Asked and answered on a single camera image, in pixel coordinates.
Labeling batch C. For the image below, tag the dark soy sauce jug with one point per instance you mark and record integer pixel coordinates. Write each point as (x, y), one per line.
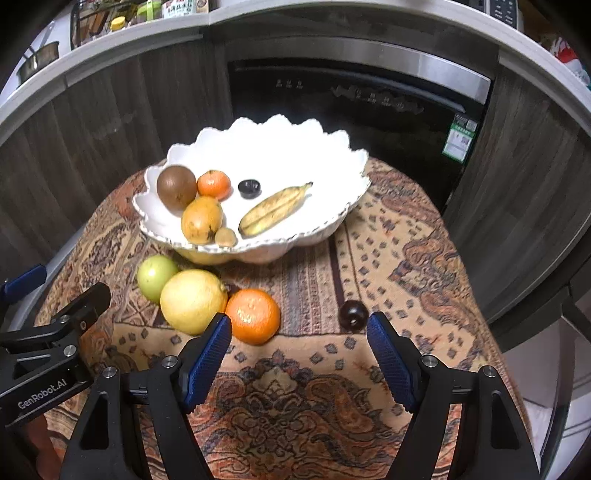
(179, 8)

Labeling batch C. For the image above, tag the yellow lemon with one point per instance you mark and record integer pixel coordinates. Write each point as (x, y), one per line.
(191, 300)

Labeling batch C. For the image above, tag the green apple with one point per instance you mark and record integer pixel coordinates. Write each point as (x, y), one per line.
(154, 277)

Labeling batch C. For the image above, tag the yellow mango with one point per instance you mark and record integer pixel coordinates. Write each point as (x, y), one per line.
(201, 219)

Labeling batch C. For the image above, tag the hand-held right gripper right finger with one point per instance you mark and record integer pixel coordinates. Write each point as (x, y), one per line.
(392, 360)

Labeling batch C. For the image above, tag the steel pot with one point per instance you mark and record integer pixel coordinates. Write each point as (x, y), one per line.
(39, 57)

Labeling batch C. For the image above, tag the orange tangerine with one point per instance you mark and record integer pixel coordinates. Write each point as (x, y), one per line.
(252, 316)
(214, 183)

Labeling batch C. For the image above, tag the yellow green oil bottle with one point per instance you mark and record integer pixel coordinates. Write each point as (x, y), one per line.
(149, 10)

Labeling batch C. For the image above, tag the black microwave oven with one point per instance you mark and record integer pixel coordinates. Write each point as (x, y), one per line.
(496, 11)

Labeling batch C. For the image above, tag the yellow cap jar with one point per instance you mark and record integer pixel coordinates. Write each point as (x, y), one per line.
(118, 23)

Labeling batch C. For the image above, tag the green white sticker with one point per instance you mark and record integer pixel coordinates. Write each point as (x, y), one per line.
(460, 138)

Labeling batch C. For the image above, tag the dark purple plum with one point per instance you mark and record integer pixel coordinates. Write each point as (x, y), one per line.
(249, 188)
(353, 315)

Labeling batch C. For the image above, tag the black dishwasher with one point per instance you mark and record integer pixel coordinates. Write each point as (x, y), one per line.
(346, 129)

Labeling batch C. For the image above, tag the patterned tablecloth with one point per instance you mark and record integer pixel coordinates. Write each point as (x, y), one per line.
(300, 383)

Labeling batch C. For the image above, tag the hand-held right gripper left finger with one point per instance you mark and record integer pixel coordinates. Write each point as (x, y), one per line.
(207, 355)

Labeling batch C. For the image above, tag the brown kiwi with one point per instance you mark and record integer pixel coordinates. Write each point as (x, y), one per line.
(176, 187)

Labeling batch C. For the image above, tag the red snack bag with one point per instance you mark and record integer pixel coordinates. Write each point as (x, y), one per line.
(567, 50)

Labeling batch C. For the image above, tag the white scalloped bowl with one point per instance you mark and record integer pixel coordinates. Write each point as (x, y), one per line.
(323, 184)

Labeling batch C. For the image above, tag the dark wood kitchen cabinet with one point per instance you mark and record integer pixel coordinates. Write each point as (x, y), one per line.
(531, 184)

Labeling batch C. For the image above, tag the steel refrigerator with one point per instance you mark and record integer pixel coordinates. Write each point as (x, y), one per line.
(545, 369)

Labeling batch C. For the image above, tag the yellow banana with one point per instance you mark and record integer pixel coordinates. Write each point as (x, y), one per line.
(272, 211)

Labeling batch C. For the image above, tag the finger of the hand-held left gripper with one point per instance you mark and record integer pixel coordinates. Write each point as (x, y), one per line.
(78, 314)
(23, 282)

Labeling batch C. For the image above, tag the small tan longan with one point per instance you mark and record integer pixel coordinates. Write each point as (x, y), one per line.
(226, 237)

